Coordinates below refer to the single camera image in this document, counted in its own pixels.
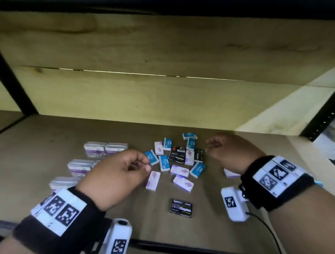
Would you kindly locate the person's right hand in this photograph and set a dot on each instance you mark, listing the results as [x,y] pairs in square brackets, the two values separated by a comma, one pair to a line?
[235,154]

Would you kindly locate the person's left hand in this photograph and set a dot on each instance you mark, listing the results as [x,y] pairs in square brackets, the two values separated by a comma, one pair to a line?
[112,178]

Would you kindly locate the person's left thumb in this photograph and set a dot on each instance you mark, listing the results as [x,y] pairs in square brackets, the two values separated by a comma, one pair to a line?
[140,168]

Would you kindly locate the person's right fingers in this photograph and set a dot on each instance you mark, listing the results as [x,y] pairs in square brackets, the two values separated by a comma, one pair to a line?
[215,146]

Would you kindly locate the person's left forearm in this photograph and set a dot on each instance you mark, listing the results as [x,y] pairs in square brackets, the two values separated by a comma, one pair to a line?
[13,247]

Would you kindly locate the person's right forearm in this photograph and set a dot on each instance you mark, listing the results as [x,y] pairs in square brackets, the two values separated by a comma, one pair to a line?
[303,222]

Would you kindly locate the scattered blue small boxes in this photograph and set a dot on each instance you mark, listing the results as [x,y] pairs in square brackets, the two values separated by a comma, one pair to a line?
[164,162]

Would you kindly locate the large white purple pack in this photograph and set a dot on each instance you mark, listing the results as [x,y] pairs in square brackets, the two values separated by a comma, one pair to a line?
[64,182]
[79,167]
[94,149]
[115,148]

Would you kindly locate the black staple box red mark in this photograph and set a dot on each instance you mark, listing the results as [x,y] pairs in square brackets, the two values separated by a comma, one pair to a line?
[178,149]

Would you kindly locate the scattered white purple small boxes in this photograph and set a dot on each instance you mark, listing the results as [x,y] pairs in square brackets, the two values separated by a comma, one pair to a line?
[183,183]

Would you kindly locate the black wristband with marker tags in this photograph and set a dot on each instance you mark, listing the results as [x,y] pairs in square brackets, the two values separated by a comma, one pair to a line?
[78,225]
[277,180]

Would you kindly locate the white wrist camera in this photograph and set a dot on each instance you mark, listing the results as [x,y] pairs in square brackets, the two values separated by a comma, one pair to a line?
[234,202]
[120,235]

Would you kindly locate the black metal shelf rail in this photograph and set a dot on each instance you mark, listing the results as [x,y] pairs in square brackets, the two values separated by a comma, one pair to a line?
[162,246]

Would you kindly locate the black perforated shelf post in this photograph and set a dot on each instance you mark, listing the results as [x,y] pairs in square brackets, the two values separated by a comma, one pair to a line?
[319,120]

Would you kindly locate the black metal shelf post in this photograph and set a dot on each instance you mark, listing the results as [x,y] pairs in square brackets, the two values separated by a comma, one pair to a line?
[15,86]

